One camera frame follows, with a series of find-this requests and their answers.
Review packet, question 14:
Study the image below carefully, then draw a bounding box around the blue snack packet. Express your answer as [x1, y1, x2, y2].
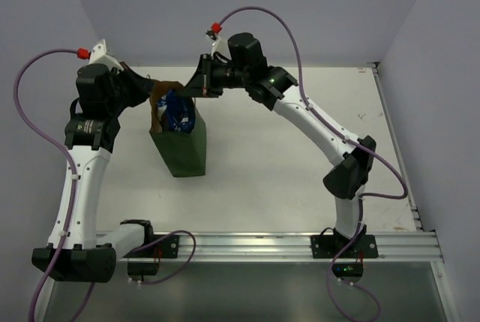
[156, 89, 196, 134]

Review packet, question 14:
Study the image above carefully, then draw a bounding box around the green paper bag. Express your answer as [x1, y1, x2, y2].
[149, 80, 207, 178]

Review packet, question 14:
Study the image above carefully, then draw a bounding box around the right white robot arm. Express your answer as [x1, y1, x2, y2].
[180, 32, 376, 243]

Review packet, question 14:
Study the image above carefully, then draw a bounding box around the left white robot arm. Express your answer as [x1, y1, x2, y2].
[31, 62, 154, 283]

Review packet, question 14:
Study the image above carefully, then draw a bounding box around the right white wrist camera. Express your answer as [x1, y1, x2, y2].
[205, 23, 230, 57]

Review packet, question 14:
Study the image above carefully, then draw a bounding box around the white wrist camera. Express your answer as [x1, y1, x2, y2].
[88, 39, 123, 71]
[205, 23, 230, 57]

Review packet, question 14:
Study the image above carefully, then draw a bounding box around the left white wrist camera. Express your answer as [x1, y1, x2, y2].
[88, 39, 123, 71]

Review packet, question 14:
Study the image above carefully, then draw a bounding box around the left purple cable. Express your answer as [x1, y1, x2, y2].
[13, 47, 97, 322]

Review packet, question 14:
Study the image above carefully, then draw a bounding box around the aluminium mounting rail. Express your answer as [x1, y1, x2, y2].
[93, 230, 443, 263]

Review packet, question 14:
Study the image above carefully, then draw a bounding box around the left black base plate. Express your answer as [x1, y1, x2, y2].
[125, 234, 179, 279]

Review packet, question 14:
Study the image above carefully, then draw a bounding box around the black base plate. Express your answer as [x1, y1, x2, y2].
[310, 226, 379, 284]
[125, 234, 179, 279]

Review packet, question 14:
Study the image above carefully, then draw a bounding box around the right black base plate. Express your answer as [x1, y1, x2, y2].
[310, 226, 379, 284]

